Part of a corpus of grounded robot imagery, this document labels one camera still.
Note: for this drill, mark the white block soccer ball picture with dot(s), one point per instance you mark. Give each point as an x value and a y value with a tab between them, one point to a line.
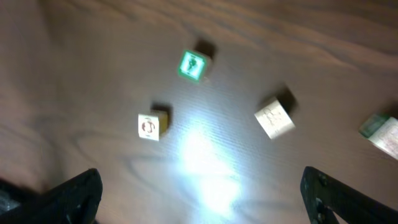
153	125

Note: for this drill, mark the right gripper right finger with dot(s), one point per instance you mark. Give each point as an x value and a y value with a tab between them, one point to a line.
325	198

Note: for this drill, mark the green edged alphabet block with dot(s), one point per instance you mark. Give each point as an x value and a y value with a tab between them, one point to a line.
194	65

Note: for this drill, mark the white block red edge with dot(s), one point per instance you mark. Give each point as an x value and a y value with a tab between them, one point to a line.
381	131

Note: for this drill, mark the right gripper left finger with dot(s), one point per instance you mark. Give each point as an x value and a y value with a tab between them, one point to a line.
75	201

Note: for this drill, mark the white block dragonfly picture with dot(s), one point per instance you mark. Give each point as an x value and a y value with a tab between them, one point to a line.
274	119

